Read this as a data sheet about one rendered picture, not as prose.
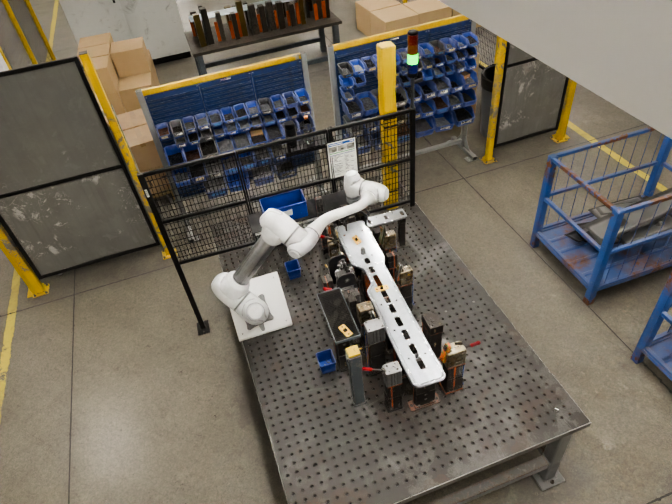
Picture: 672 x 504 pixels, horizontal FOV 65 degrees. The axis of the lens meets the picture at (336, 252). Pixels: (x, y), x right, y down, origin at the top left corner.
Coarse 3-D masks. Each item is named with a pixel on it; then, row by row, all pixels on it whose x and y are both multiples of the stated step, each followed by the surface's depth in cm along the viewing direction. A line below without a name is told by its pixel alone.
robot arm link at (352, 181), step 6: (348, 174) 316; (354, 174) 315; (348, 180) 316; (354, 180) 316; (360, 180) 317; (348, 186) 318; (354, 186) 317; (360, 186) 316; (348, 192) 322; (354, 192) 319
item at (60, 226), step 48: (0, 96) 380; (48, 96) 390; (0, 144) 401; (48, 144) 412; (96, 144) 425; (0, 192) 425; (48, 192) 437; (96, 192) 451; (48, 240) 464; (96, 240) 481; (144, 240) 498; (48, 288) 495
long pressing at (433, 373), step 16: (352, 224) 367; (352, 240) 355; (368, 240) 354; (352, 256) 344; (368, 256) 342; (384, 256) 342; (368, 272) 331; (384, 272) 330; (368, 288) 321; (384, 304) 311; (400, 304) 310; (384, 320) 303; (400, 336) 293; (416, 336) 292; (400, 352) 285; (432, 352) 284; (416, 368) 277; (432, 368) 276; (416, 384) 270
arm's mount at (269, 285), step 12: (264, 276) 344; (276, 276) 345; (252, 288) 342; (264, 288) 344; (276, 288) 345; (276, 300) 344; (276, 312) 343; (288, 312) 344; (240, 324) 339; (264, 324) 341; (276, 324) 342; (288, 324) 343; (240, 336) 338; (252, 336) 340
